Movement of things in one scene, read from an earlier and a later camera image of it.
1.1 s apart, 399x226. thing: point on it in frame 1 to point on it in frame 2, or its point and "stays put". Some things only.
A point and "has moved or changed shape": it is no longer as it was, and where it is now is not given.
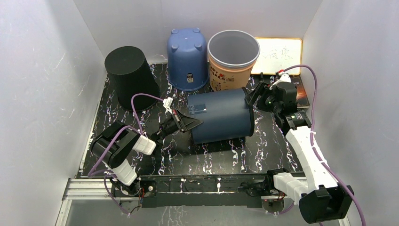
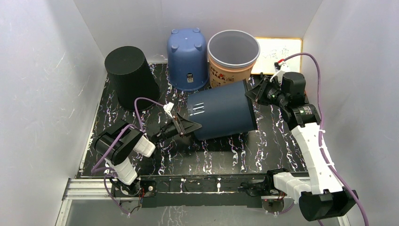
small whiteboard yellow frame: (277, 53) stays put
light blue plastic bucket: (187, 55) stays put
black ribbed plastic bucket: (131, 74) stays put
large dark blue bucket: (226, 115) has moved or changed shape
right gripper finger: (252, 96) to (255, 92)
